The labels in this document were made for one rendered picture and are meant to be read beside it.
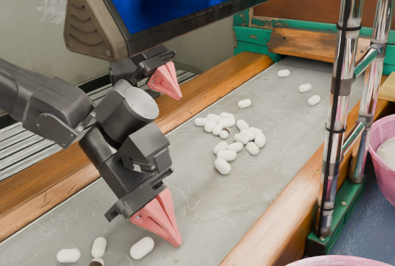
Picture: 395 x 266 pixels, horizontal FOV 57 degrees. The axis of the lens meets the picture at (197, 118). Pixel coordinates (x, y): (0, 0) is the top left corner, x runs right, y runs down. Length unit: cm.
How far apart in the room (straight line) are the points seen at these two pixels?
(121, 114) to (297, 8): 73
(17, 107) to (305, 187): 44
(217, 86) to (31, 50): 190
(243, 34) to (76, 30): 88
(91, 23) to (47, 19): 237
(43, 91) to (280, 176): 41
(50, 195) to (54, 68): 214
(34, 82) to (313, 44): 73
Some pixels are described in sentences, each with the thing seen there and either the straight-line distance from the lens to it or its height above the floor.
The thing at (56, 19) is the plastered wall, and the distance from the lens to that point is 274.
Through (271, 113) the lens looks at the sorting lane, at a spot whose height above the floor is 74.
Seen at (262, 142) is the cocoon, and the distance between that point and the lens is 72.
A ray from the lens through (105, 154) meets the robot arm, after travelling 52.
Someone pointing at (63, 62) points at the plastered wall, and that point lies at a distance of 280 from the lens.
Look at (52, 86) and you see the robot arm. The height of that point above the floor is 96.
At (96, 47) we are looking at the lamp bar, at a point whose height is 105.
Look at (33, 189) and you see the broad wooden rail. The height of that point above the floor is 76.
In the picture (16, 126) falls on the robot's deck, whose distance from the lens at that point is 115.
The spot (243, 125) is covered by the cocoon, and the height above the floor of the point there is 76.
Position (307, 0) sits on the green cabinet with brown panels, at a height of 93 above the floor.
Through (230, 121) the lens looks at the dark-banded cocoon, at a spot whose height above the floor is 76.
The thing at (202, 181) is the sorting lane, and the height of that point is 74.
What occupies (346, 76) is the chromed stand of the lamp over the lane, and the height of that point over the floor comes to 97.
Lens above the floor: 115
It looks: 29 degrees down
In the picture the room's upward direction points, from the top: 5 degrees counter-clockwise
